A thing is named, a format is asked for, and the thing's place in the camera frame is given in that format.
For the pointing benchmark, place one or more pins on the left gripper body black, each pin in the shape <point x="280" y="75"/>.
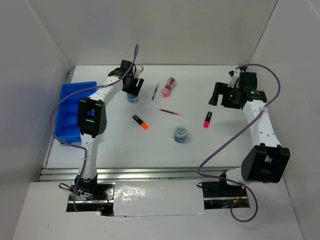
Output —
<point x="132" y="76"/>

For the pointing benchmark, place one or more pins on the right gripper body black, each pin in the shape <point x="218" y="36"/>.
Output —
<point x="236" y="90"/>

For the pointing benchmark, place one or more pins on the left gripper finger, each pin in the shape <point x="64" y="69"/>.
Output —
<point x="139" y="86"/>
<point x="130" y="86"/>

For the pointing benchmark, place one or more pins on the blue pen refill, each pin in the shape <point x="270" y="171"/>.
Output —
<point x="155" y="91"/>

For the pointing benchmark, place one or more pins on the pink eraser tube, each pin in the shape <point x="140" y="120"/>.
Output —
<point x="168" y="87"/>

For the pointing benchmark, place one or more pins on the orange pen refill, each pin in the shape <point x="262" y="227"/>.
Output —
<point x="171" y="112"/>

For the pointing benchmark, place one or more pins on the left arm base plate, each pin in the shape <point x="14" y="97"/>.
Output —
<point x="102" y="202"/>

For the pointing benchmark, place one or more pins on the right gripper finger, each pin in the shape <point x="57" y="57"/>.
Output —
<point x="219" y="89"/>
<point x="226" y="102"/>

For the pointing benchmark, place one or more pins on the blue compartment bin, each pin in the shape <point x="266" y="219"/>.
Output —
<point x="66" y="118"/>

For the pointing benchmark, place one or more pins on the pink black highlighter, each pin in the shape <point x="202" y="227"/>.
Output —
<point x="207" y="120"/>

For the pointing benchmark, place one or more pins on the orange black highlighter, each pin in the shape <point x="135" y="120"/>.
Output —
<point x="140" y="122"/>

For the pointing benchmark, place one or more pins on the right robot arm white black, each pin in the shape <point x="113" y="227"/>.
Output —
<point x="267" y="160"/>

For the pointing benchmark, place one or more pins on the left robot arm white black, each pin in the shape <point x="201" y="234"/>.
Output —
<point x="92" y="120"/>

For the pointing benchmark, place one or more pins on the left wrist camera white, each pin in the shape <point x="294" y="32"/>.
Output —
<point x="137" y="70"/>

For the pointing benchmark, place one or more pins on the blue white round jar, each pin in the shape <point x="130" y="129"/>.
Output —
<point x="180" y="134"/>
<point x="132" y="98"/>

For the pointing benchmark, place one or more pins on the aluminium rail frame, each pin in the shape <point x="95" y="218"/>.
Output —
<point x="127" y="151"/>

